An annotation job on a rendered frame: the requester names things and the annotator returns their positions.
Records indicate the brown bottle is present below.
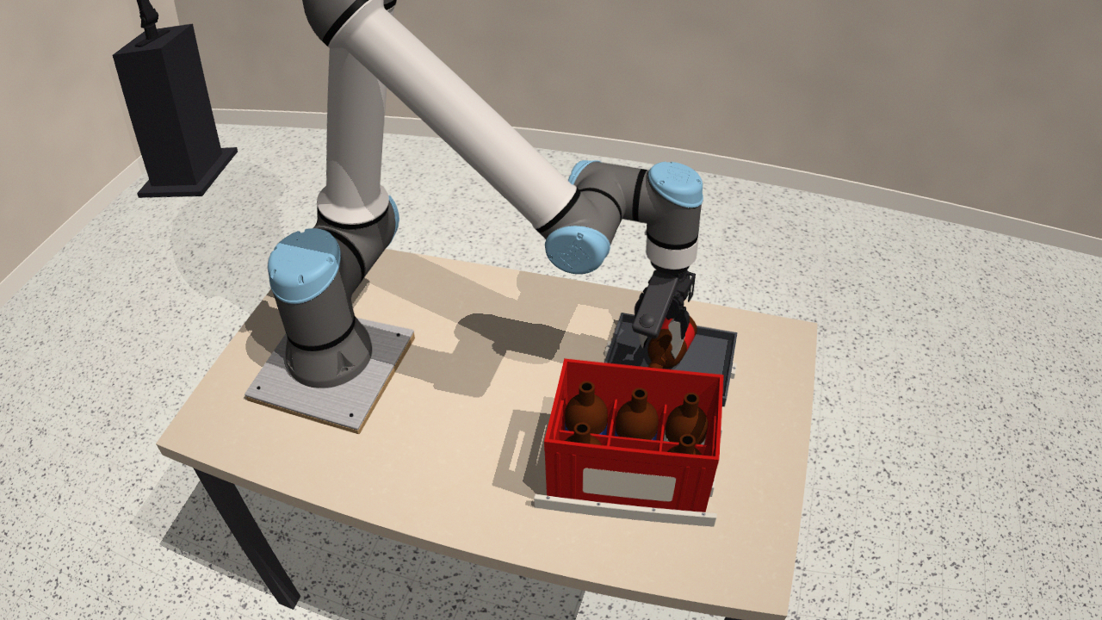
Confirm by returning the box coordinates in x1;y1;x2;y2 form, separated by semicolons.
565;381;608;435
668;434;702;455
566;422;602;445
647;316;696;369
615;387;659;440
665;393;707;445

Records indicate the red box with cut-out openings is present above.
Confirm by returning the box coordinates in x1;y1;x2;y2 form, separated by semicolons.
544;359;723;512

